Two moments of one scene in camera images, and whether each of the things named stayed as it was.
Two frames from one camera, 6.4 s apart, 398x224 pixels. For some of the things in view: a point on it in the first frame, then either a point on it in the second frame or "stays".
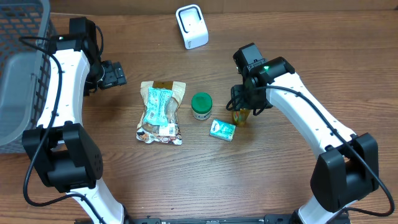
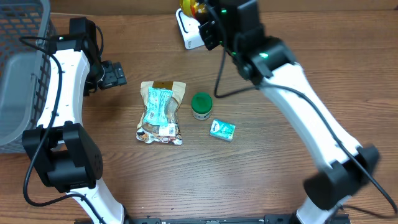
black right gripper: x=241 y=102 to x=209 y=30
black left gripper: x=116 y=75 stays
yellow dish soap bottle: x=240 y=116 to x=192 y=8
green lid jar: x=201 y=106 stays
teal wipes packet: x=156 y=113 stays
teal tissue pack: x=222 y=130 stays
